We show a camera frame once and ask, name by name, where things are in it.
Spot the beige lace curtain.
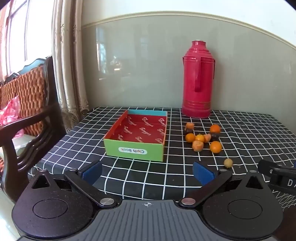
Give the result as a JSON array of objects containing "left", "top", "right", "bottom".
[{"left": 50, "top": 0, "right": 90, "bottom": 133}]

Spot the dark wooden chair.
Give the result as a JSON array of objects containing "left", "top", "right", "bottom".
[{"left": 0, "top": 56, "right": 67, "bottom": 202}]

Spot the orange woven chair cushion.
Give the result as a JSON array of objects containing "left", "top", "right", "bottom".
[{"left": 0, "top": 65, "right": 47, "bottom": 137}]

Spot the red thermos flask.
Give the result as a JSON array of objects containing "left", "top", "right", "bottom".
[{"left": 181, "top": 40, "right": 216, "bottom": 119}]

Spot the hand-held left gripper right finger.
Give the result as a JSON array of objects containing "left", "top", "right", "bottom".
[{"left": 178, "top": 161, "right": 271, "bottom": 207}]

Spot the wrinkled peeled orange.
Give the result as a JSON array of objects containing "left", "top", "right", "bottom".
[{"left": 192, "top": 140, "right": 204, "bottom": 152}]

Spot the pink plastic bag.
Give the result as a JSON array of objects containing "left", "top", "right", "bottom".
[{"left": 0, "top": 96, "right": 25, "bottom": 140}]

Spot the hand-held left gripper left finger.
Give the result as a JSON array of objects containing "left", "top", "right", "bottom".
[{"left": 29, "top": 160, "right": 118, "bottom": 208}]

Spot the colourful cardboard box red inside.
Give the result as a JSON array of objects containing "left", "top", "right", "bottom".
[{"left": 103, "top": 110, "right": 168, "bottom": 162}]

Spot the black white grid tablecloth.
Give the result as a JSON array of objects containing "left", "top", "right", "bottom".
[{"left": 28, "top": 107, "right": 296, "bottom": 209}]

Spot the window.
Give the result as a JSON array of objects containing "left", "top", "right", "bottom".
[{"left": 0, "top": 0, "right": 54, "bottom": 82}]

